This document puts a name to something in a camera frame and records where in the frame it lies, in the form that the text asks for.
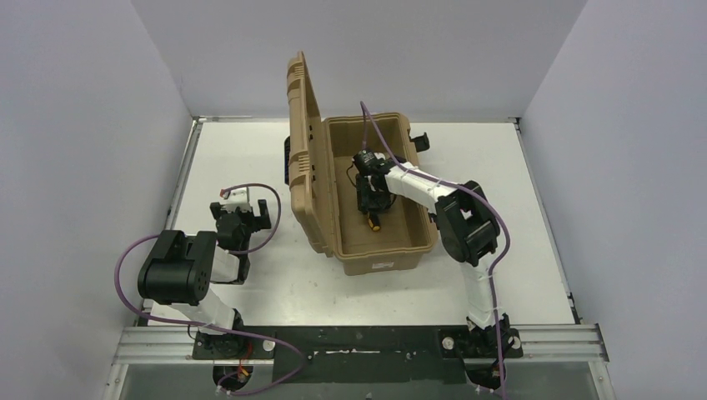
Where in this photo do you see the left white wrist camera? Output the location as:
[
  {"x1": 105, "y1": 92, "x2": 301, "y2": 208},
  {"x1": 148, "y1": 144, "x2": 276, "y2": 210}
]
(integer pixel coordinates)
[{"x1": 219, "y1": 187, "x2": 252, "y2": 213}]

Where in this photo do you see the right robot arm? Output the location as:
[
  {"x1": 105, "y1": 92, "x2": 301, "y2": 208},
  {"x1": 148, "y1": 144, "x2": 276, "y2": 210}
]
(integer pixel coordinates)
[{"x1": 352, "y1": 148, "x2": 522, "y2": 358}]

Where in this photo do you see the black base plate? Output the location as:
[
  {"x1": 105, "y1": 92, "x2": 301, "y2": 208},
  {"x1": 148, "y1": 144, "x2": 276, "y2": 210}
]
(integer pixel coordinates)
[{"x1": 192, "y1": 325, "x2": 524, "y2": 389}]

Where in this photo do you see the tan plastic tool box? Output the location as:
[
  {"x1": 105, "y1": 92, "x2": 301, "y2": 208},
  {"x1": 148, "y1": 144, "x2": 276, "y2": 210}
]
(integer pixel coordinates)
[{"x1": 284, "y1": 52, "x2": 439, "y2": 276}]

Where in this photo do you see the yellow black handled screwdriver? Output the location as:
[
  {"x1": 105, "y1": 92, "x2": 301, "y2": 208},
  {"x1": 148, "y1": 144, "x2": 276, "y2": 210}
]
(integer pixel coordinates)
[{"x1": 368, "y1": 213, "x2": 381, "y2": 232}]

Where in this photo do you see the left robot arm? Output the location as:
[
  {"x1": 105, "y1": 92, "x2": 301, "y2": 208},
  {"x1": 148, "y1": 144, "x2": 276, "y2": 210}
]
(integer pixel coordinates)
[{"x1": 137, "y1": 198, "x2": 272, "y2": 359}]

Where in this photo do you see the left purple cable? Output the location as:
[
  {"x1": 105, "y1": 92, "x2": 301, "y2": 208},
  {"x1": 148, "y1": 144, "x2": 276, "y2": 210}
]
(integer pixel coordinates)
[{"x1": 113, "y1": 182, "x2": 307, "y2": 397}]

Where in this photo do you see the aluminium mounting rail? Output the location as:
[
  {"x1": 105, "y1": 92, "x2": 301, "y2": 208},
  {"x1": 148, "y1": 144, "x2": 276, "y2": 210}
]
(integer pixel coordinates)
[{"x1": 113, "y1": 325, "x2": 609, "y2": 365}]

